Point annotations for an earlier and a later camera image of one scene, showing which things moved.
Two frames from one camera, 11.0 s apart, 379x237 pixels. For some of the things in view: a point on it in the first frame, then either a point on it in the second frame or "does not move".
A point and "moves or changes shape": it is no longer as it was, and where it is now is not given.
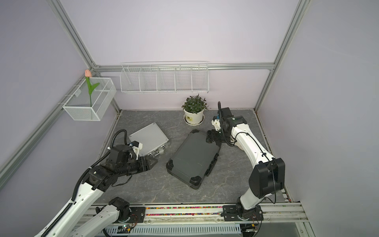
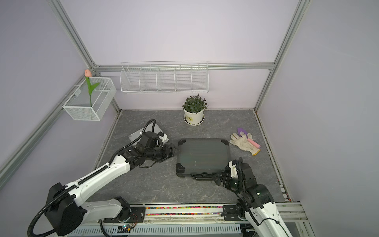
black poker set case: x=194 y=159 moves or changes shape
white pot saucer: x=203 y=120 does not move
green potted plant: x=195 y=104 does not move
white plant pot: x=193 y=118 does not move
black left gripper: x=147 y=166 -> x=167 y=154
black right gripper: x=211 y=135 -> x=227 y=176
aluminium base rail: x=274 y=214 does not move
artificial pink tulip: x=88 y=74 does not move
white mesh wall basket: x=82 y=106 does not move
